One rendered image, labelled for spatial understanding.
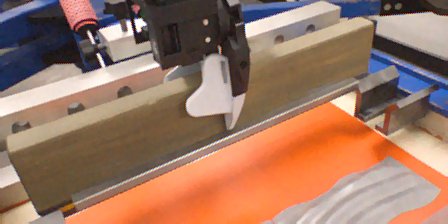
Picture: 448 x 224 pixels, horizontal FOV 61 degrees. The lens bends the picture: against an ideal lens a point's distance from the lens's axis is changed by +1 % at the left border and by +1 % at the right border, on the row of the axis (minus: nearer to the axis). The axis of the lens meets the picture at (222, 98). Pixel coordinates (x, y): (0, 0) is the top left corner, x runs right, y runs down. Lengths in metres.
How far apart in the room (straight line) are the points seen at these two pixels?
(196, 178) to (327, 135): 0.19
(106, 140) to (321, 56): 0.25
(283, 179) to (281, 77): 0.13
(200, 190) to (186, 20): 0.23
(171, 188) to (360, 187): 0.22
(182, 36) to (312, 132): 0.28
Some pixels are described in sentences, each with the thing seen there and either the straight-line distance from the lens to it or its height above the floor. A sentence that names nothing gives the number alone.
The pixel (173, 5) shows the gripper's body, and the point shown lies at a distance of 0.30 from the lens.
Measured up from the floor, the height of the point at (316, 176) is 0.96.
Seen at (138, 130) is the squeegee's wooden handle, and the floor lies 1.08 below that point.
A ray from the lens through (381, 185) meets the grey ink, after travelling 0.47.
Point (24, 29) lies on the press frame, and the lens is 1.02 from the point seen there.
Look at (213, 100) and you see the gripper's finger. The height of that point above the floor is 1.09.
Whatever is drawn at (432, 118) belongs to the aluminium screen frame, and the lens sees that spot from 0.56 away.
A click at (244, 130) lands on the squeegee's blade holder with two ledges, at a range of 0.40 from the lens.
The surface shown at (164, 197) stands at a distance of 0.46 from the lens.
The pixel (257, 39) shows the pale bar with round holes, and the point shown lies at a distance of 0.62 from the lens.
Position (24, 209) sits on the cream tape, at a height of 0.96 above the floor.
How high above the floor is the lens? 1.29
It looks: 32 degrees down
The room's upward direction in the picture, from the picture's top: 6 degrees counter-clockwise
